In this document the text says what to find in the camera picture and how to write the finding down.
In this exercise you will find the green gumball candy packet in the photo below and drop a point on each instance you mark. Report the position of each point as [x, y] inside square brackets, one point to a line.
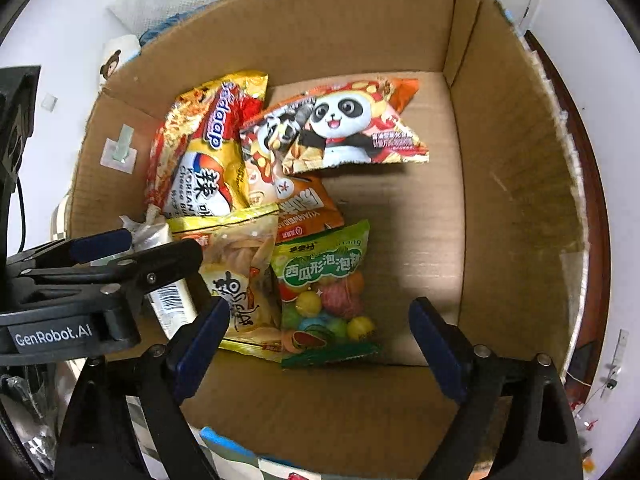
[320, 300]

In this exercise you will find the cardboard box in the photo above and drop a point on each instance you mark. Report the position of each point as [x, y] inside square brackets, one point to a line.
[400, 110]

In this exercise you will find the panda snack packet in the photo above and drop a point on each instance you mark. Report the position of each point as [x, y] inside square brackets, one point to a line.
[345, 120]
[265, 135]

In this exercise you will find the orange brown snack packet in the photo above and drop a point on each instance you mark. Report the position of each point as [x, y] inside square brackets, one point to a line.
[310, 205]

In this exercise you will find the yellow red noodle packet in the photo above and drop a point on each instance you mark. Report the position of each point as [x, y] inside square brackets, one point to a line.
[210, 160]

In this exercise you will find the white wall socket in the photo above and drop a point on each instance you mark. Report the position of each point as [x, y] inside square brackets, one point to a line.
[49, 101]

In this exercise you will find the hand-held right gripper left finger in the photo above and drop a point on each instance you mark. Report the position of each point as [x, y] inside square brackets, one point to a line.
[202, 345]

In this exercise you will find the clear white snack packet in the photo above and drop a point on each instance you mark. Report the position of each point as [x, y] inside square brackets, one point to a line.
[170, 300]

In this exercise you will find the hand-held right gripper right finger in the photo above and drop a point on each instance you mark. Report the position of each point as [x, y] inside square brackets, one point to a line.
[440, 350]

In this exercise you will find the bear print white pillow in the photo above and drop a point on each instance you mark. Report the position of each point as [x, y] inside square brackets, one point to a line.
[117, 57]

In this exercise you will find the white power strip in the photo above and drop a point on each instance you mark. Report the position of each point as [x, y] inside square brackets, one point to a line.
[617, 360]

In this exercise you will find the yellow chips packet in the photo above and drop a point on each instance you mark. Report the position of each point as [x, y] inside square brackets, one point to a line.
[245, 280]

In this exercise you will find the blue bed sheet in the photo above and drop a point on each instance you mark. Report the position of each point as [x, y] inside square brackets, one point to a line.
[165, 25]

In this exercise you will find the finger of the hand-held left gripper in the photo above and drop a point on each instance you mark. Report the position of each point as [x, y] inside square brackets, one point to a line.
[100, 245]
[150, 265]

